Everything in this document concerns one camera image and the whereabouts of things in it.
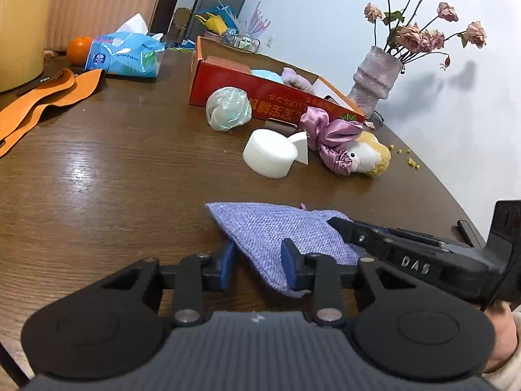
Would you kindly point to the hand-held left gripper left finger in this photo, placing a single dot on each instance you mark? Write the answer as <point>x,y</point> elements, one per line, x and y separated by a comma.
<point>228,264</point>

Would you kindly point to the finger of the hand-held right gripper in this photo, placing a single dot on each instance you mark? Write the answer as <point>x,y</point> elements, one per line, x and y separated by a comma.
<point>350,232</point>

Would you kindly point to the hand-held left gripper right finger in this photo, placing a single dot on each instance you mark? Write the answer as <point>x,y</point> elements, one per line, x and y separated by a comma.
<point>287,262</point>

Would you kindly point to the purple burlap pouch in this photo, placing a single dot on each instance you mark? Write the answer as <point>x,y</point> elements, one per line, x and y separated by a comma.
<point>268,228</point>

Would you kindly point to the yellow white plush toy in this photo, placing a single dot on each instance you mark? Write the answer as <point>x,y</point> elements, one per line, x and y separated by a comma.
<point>374,154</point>

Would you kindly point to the lavender plush ball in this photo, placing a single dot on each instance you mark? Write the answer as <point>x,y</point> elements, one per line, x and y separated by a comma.
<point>299,81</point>

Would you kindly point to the red cardboard box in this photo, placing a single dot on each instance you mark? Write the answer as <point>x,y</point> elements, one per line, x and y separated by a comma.
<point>244,95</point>

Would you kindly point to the light blue plush toy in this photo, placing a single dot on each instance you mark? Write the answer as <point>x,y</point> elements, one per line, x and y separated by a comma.
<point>266,75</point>

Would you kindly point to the person's right hand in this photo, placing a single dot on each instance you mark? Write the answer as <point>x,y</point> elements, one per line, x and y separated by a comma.
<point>500,338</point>

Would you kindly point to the black smartphone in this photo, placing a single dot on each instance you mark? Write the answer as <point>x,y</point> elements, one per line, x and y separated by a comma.
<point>468,231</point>

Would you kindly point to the scattered yellow pellets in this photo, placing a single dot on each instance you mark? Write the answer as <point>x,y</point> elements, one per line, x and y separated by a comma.
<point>407,157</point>

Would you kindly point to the pink satin scrunchie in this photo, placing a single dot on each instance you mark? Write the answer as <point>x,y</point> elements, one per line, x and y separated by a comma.
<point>325,138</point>

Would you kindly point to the white wedge sponge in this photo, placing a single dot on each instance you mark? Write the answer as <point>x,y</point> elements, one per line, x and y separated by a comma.
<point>300,148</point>

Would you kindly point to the white sponge cylinder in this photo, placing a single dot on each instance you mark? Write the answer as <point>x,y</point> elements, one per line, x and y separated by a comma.
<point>268,154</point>

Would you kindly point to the eyeglasses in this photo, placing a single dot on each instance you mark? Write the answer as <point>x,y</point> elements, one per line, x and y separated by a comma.
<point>375,120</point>

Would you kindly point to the small green pumpkin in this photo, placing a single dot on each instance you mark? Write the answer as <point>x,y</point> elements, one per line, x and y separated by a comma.
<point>352,117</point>

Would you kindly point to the pale green wrapped ball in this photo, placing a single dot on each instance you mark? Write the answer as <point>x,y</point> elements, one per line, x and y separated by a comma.
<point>228,110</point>

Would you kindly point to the grey ribbed vase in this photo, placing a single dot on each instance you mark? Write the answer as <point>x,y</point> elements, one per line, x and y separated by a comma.
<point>374,77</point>

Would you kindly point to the dried pink roses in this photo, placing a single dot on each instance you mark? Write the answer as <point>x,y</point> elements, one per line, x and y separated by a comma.
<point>415,36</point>

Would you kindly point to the clear storage container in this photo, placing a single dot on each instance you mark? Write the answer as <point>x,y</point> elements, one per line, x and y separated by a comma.
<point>242,41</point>

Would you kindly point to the blue tissue pack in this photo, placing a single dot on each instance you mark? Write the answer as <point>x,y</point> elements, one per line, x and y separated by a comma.
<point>126,55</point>

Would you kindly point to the brown cardboard box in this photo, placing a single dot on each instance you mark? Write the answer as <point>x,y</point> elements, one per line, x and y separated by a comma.
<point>181,24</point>

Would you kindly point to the orange fruit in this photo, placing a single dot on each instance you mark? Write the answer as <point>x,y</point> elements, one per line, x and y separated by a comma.
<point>79,51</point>

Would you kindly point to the pink suitcase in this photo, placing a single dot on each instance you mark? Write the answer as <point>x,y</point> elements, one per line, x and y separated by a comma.
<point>101,4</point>

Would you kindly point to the yellow thermos jug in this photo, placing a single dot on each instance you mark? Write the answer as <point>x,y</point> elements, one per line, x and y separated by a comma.
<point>20,28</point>

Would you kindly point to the purple wall decal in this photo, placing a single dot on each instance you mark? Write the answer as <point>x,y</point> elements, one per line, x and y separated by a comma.
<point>258,18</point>

